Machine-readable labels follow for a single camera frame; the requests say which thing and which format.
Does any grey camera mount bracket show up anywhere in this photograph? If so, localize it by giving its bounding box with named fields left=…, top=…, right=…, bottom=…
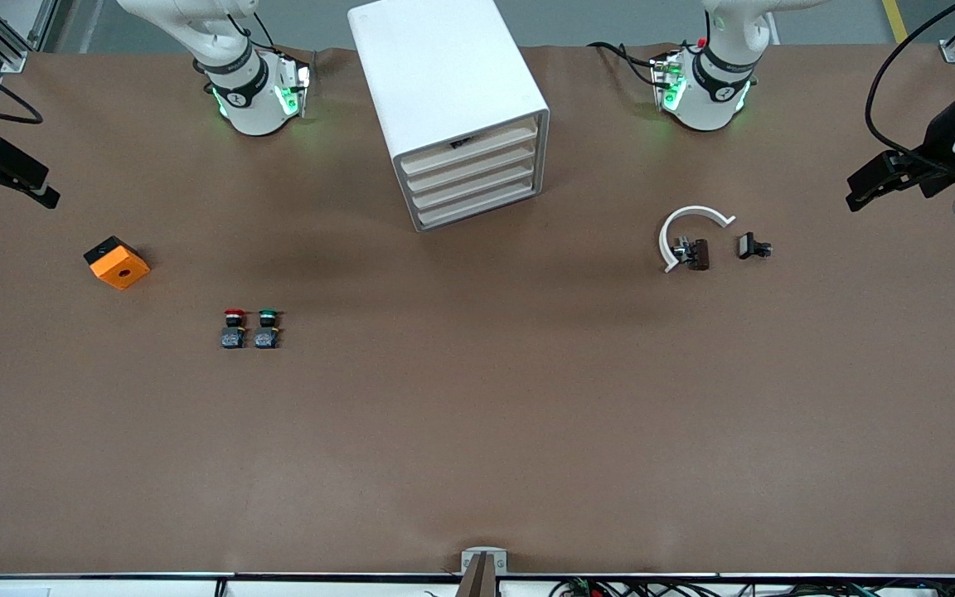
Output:
left=459, top=547, right=510, bottom=597

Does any orange box with hole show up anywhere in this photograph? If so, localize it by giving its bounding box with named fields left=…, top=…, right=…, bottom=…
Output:
left=84, top=235, right=151, bottom=291

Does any silver right arm base block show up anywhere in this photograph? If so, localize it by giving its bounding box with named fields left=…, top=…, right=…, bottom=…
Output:
left=274, top=56, right=317, bottom=119

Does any brown table cover sheet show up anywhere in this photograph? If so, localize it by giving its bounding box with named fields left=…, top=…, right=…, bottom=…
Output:
left=0, top=41, right=955, bottom=577

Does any white curved pipe clamp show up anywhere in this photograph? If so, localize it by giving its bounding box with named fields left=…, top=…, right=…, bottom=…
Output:
left=658, top=205, right=737, bottom=274

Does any green push button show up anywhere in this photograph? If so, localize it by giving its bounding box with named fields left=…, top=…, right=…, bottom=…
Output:
left=254, top=308, right=282, bottom=350

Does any silver left arm base block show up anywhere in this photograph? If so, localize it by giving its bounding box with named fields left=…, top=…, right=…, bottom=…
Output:
left=650, top=50, right=687, bottom=113

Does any black left base cable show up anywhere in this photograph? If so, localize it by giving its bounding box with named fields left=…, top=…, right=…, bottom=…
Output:
left=589, top=40, right=661, bottom=88

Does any black base cable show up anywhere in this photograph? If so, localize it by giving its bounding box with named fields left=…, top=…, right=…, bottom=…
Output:
left=589, top=40, right=661, bottom=88
left=229, top=8, right=296, bottom=57

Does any black right base cable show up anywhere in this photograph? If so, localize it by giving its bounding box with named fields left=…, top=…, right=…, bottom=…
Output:
left=229, top=8, right=296, bottom=57

